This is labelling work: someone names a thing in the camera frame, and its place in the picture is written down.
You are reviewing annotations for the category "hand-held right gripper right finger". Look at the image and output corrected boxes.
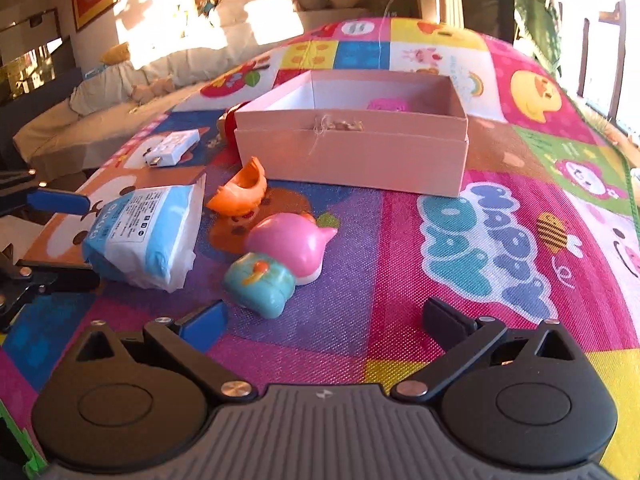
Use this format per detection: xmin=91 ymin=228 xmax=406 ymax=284
xmin=390 ymin=297 xmax=576 ymax=406

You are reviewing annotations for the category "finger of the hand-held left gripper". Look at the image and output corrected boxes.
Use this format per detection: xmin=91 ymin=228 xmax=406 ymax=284
xmin=0 ymin=245 xmax=102 ymax=332
xmin=0 ymin=170 xmax=92 ymax=217

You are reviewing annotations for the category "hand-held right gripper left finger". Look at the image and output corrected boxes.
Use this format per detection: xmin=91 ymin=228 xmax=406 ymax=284
xmin=75 ymin=301 xmax=258 ymax=406

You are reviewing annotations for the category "teal toy case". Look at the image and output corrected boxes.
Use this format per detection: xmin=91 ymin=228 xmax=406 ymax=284
xmin=222 ymin=251 xmax=296 ymax=320

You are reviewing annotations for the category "blue white tissue packet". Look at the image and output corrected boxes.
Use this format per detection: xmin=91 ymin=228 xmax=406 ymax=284
xmin=81 ymin=174 xmax=207 ymax=295

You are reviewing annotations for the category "pink whale toy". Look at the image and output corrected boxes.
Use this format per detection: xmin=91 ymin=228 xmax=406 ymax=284
xmin=245 ymin=211 xmax=339 ymax=287

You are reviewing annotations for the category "white power bank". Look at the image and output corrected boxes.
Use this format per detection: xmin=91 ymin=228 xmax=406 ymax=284
xmin=144 ymin=129 xmax=202 ymax=168

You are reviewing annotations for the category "orange toy piece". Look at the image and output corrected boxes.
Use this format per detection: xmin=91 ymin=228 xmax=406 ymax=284
xmin=206 ymin=156 xmax=268 ymax=218

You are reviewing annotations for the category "pink cardboard box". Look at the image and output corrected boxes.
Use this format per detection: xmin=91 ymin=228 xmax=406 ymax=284
xmin=234 ymin=69 xmax=470 ymax=199

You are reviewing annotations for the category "yellow toy camera red top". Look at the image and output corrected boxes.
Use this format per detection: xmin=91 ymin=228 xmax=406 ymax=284
xmin=216 ymin=104 xmax=243 ymax=142

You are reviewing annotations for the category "colourful cartoon play mat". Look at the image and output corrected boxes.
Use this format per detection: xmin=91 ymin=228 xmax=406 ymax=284
xmin=0 ymin=17 xmax=640 ymax=480

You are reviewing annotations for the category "beige plush toy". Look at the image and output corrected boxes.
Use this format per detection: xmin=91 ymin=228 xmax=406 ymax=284
xmin=131 ymin=77 xmax=173 ymax=103

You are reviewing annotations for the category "yellow pillow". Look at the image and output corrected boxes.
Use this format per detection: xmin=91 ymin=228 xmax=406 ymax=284
xmin=100 ymin=42 xmax=132 ymax=65

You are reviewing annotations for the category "white covered sofa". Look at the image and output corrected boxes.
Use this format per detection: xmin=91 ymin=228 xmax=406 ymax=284
xmin=12 ymin=0 xmax=386 ymax=171

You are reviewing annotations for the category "pink round bear-print tin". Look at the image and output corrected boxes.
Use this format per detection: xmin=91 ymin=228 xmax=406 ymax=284
xmin=366 ymin=98 xmax=412 ymax=112

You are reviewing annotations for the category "green blanket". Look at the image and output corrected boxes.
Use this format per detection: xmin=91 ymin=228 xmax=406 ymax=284
xmin=515 ymin=0 xmax=563 ymax=78

